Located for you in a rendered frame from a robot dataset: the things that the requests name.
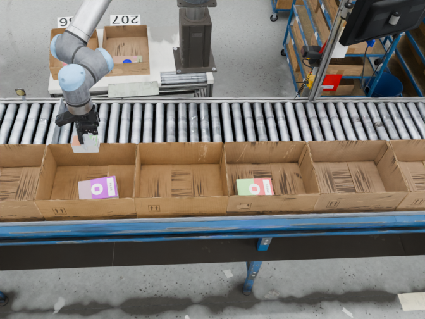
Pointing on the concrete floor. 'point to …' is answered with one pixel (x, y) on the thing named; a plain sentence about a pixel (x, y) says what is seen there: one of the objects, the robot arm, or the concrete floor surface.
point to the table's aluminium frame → (163, 90)
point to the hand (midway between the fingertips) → (85, 141)
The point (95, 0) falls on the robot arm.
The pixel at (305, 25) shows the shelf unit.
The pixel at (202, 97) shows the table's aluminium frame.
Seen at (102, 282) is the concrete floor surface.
